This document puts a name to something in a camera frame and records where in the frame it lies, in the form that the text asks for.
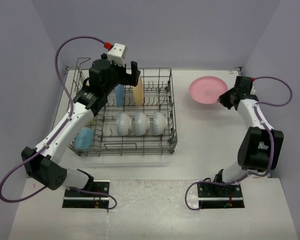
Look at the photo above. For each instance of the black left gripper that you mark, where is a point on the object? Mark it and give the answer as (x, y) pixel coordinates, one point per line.
(129, 79)

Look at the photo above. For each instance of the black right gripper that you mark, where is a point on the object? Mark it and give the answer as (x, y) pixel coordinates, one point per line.
(223, 99)

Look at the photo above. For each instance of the orange plastic plate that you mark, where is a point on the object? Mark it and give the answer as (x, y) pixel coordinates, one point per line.
(138, 93)

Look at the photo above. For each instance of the blue plastic plate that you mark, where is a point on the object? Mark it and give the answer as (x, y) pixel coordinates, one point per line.
(119, 95)

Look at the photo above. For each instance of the pink plastic plate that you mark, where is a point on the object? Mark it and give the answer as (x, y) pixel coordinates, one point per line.
(207, 89)

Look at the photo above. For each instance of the grey wire dish rack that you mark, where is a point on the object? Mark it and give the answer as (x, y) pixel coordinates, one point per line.
(158, 97)

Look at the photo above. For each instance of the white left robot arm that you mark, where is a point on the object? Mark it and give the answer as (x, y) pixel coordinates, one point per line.
(42, 161)

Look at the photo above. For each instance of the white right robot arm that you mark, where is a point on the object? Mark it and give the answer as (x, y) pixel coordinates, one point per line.
(260, 149)

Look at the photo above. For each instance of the white ceramic bowl middle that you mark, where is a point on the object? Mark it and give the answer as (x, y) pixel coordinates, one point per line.
(142, 124)

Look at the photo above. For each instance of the white ceramic bowl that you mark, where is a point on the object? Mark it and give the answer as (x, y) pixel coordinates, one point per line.
(142, 124)
(123, 124)
(159, 123)

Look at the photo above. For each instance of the white ceramic bowl left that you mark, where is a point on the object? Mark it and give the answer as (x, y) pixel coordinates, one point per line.
(123, 124)

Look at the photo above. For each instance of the white ceramic bowl right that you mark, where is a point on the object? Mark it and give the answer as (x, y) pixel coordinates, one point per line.
(159, 123)

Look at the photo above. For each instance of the yellow-green plastic cup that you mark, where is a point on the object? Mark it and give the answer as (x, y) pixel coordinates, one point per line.
(91, 122)

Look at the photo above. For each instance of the blue plastic cup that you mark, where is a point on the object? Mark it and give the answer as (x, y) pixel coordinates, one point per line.
(84, 139)

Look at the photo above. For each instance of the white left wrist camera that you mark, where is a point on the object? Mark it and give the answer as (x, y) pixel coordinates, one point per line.
(117, 54)

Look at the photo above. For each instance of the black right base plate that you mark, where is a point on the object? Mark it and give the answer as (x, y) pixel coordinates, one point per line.
(220, 197)

